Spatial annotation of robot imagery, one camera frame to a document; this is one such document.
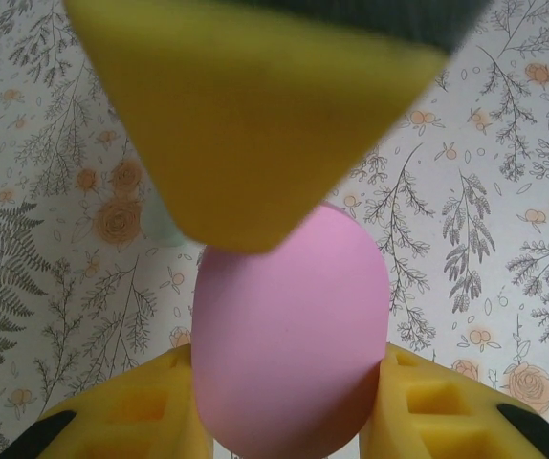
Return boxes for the mint green earbud charging case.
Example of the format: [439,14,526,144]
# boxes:
[145,199,190,249]

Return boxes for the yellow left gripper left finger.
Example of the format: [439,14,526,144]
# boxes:
[6,342,214,459]

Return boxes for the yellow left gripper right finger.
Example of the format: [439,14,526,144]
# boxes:
[358,341,549,459]

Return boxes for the pink earbud charging case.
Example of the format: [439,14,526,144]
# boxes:
[190,203,391,458]

